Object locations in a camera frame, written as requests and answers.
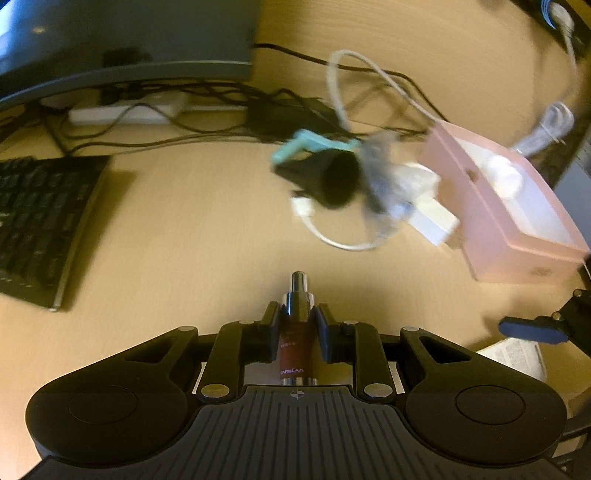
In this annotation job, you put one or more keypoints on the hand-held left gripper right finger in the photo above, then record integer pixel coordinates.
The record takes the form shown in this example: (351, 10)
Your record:
(323, 332)

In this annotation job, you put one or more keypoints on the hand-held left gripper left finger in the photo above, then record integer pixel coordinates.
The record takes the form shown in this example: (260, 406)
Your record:
(273, 332)

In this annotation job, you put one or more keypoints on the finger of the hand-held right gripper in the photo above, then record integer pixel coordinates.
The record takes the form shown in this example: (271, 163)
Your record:
(531, 330)

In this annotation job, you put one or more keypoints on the white power adapter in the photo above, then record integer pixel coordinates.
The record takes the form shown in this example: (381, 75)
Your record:
(431, 217)

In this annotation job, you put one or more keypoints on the dark computer case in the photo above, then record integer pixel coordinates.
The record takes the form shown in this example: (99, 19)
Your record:
(575, 170)

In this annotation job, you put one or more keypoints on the pink box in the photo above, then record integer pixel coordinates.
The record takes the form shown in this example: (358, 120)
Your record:
(498, 230)

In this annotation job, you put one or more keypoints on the printed paper leaflet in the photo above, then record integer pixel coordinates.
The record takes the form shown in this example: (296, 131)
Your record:
(515, 357)

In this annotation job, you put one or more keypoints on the black cup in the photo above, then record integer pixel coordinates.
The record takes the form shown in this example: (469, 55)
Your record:
(330, 177)

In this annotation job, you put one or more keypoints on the black power adapter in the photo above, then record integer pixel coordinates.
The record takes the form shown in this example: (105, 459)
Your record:
(286, 117)

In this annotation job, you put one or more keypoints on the dark computer monitor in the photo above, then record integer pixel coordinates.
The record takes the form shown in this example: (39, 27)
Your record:
(129, 37)

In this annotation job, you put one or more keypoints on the black keyboard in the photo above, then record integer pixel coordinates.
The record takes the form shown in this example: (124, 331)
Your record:
(41, 221)

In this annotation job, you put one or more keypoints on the white power strip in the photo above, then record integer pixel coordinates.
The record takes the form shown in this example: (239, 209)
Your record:
(115, 113)

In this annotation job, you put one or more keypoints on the white round item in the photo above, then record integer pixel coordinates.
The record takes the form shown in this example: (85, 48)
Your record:
(504, 175)

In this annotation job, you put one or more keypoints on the clear plastic bag with black item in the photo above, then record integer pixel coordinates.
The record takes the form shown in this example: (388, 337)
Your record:
(381, 180)

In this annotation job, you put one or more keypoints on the dark red cosmetic bottle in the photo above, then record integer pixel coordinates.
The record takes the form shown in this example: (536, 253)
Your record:
(295, 344)

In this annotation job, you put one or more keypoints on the teal plastic tool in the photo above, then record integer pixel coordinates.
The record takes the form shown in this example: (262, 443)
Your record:
(300, 143)

